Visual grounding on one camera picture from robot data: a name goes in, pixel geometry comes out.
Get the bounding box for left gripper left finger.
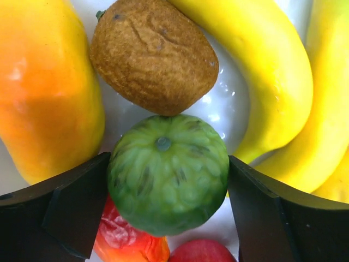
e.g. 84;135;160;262
1;152;111;261

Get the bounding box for red orange fake pepper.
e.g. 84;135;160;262
93;196;170;262

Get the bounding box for brown fake kiwi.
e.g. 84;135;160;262
90;1;219;116

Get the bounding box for yellow fake banana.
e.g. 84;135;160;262
255;1;348;193
173;0;313;163

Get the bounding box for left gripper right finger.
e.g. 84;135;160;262
228;156;348;261

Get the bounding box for green fake custard apple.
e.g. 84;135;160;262
107;114;230;236

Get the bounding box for red fake apple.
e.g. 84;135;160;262
168;239;236;262

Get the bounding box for yellow orange fake mango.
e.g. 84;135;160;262
1;1;105;184

